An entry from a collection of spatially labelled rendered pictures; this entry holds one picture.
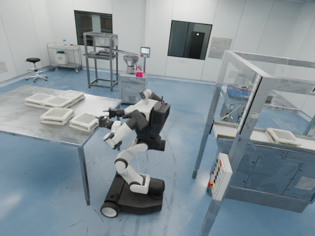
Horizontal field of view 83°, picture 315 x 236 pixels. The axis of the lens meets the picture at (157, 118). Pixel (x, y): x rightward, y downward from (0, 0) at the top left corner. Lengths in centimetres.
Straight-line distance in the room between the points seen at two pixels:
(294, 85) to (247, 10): 621
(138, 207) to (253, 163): 135
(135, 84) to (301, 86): 357
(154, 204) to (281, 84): 168
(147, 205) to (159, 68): 558
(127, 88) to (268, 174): 325
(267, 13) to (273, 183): 586
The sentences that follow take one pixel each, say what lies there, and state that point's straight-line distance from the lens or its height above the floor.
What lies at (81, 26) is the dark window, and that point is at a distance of 753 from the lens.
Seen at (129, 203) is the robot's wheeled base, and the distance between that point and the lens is 216.
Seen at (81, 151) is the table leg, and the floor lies 80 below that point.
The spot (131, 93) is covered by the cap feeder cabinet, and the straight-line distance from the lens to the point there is 436.
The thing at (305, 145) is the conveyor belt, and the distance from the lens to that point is 245.
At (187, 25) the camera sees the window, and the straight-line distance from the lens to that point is 682.
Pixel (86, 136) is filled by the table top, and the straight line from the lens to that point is 184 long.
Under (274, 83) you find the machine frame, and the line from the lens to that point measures 106.
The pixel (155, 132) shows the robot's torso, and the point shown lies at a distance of 155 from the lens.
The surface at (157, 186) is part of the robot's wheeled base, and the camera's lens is 210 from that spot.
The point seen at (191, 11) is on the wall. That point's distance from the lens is 683.
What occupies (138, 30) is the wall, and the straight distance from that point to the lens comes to 690.
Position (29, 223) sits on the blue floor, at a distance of 248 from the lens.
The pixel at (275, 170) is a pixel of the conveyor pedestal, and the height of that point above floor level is 61.
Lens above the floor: 194
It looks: 29 degrees down
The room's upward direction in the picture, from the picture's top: 6 degrees clockwise
